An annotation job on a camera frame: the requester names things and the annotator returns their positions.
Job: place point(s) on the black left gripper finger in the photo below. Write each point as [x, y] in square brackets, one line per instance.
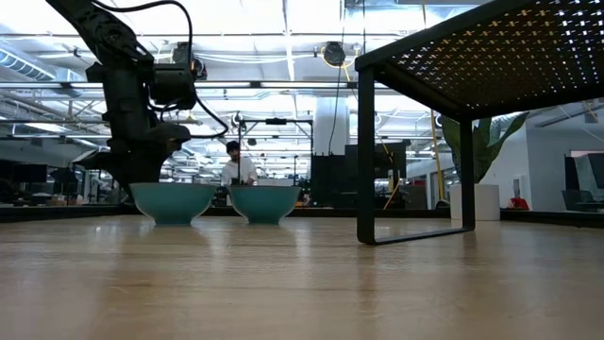
[137, 163]

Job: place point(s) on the patterned teal ceramic bowl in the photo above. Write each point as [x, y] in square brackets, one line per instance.
[172, 203]
[264, 203]

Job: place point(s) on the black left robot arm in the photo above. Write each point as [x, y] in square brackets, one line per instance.
[94, 23]

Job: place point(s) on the person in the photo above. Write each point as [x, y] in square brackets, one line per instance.
[238, 170]

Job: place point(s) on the black background cabinet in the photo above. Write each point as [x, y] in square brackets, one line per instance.
[349, 170]

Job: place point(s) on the black perforated metal shelf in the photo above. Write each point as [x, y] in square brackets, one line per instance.
[365, 141]

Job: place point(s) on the green leafy plant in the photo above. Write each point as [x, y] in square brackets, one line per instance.
[486, 151]

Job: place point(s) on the white plant pot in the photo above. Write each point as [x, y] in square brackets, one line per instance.
[488, 203]

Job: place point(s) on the red background object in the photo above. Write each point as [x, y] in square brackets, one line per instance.
[519, 203]

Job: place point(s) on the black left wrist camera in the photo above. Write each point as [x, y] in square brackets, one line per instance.
[172, 87]

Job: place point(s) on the black aluminium table frame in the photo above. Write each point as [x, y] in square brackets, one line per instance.
[47, 213]

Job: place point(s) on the black background station frame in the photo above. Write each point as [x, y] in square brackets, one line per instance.
[276, 121]

